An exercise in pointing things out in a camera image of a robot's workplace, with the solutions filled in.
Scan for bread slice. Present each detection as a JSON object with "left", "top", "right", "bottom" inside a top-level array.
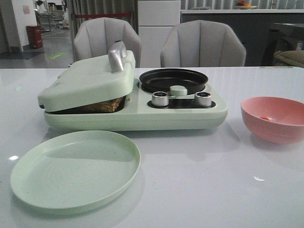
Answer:
[{"left": 54, "top": 96, "right": 125, "bottom": 114}]

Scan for green breakfast maker lid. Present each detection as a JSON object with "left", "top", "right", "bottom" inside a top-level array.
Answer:
[{"left": 38, "top": 42, "right": 135, "bottom": 114}]

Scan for pink bowl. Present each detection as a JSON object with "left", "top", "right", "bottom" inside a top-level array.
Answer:
[{"left": 241, "top": 96, "right": 304, "bottom": 144}]

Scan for green breakfast maker base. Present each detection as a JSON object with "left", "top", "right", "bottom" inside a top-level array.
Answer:
[{"left": 44, "top": 78, "right": 228, "bottom": 131}]

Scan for left silver control knob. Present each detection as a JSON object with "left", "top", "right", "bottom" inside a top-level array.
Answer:
[{"left": 151, "top": 91, "right": 169, "bottom": 107}]

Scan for silver control knob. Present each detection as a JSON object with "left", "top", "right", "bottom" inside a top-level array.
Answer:
[
  {"left": 151, "top": 91, "right": 169, "bottom": 107},
  {"left": 194, "top": 92, "right": 212, "bottom": 107}
]

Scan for black round frying pan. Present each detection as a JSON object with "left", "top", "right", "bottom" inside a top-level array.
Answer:
[{"left": 139, "top": 68, "right": 209, "bottom": 95}]

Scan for right silver control knob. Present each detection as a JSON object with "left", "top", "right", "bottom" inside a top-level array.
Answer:
[{"left": 194, "top": 92, "right": 212, "bottom": 107}]

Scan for right grey chair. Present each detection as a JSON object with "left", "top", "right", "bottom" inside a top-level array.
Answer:
[{"left": 160, "top": 20, "right": 247, "bottom": 67}]

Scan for grey chair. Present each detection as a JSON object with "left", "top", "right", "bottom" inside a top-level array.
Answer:
[
  {"left": 73, "top": 18, "right": 141, "bottom": 68},
  {"left": 160, "top": 20, "right": 247, "bottom": 67}
]

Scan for white refrigerator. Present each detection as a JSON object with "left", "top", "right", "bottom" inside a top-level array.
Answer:
[{"left": 138, "top": 0, "right": 181, "bottom": 68}]

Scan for light green plate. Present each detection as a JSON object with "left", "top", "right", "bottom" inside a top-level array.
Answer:
[{"left": 10, "top": 130, "right": 141, "bottom": 215}]

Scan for left grey chair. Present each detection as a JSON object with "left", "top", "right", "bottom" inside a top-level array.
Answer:
[{"left": 73, "top": 18, "right": 141, "bottom": 68}]

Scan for red barrier belt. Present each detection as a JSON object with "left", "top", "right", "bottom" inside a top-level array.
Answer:
[{"left": 75, "top": 12, "right": 133, "bottom": 19}]

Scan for grey counter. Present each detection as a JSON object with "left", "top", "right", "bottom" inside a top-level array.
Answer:
[{"left": 180, "top": 9, "right": 304, "bottom": 67}]

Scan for fruit plate on counter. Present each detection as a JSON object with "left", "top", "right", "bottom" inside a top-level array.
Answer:
[{"left": 235, "top": 0, "right": 257, "bottom": 10}]

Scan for red trash bin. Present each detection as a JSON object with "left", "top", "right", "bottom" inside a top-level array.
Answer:
[{"left": 26, "top": 25, "right": 43, "bottom": 49}]

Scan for dark washing machine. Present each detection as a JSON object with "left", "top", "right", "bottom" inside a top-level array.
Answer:
[{"left": 262, "top": 23, "right": 304, "bottom": 66}]

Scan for beige cushion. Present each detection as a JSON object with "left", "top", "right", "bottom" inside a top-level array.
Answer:
[{"left": 274, "top": 50, "right": 304, "bottom": 68}]

